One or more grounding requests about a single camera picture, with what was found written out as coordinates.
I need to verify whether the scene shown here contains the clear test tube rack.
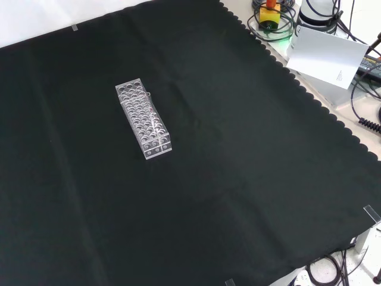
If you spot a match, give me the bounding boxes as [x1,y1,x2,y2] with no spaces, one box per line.
[115,78,173,161]

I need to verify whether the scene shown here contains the white metal bracket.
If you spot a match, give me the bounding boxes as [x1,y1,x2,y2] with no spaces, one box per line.
[353,225,381,279]

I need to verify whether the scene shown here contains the white power strip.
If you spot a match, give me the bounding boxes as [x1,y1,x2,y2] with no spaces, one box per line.
[292,269,311,286]

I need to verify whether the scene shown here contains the black cloth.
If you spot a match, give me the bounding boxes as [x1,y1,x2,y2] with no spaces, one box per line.
[0,0,381,286]

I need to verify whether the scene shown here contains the black cable with plug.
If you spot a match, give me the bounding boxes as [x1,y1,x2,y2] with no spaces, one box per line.
[364,30,381,56]

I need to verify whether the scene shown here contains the pale board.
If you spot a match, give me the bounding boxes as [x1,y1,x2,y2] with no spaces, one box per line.
[286,26,370,90]

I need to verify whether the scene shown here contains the black coiled cable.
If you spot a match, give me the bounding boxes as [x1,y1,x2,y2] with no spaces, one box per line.
[358,117,381,133]

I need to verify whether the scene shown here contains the yellow stop button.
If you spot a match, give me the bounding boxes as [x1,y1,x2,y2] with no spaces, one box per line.
[258,0,281,30]

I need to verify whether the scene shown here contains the white box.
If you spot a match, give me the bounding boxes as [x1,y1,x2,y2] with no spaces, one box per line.
[294,69,358,107]

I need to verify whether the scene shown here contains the black power adapter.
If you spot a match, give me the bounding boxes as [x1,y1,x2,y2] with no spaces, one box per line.
[355,55,381,80]

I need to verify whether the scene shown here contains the black cable bundle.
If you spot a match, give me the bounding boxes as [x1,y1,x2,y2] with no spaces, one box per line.
[306,249,367,286]

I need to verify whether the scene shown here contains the black thin cable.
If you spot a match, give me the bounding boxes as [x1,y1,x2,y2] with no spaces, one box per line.
[349,67,381,120]

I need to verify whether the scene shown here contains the clear glass test tube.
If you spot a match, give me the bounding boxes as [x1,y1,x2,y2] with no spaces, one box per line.
[144,91,165,148]

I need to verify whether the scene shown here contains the black cable loop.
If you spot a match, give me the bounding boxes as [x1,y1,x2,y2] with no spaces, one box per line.
[246,0,298,43]

